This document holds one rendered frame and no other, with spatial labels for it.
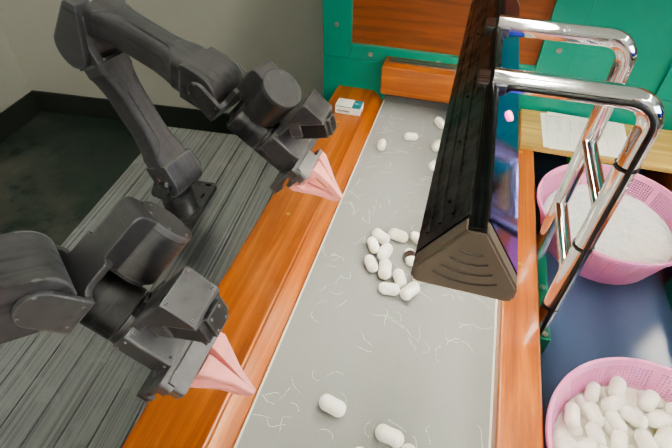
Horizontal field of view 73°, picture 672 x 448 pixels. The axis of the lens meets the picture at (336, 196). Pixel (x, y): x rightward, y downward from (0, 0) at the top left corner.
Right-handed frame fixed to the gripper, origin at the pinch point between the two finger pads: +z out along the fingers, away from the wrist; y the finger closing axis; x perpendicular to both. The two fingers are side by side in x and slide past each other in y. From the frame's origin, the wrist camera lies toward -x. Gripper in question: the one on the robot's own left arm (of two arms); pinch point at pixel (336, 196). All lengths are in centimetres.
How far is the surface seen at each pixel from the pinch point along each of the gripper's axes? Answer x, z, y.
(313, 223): 9.9, 2.5, 1.5
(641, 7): -42, 24, 51
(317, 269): 9.4, 6.4, -6.3
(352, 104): 10.2, -1.2, 38.5
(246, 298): 12.6, -1.1, -16.5
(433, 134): 0.9, 16.4, 38.5
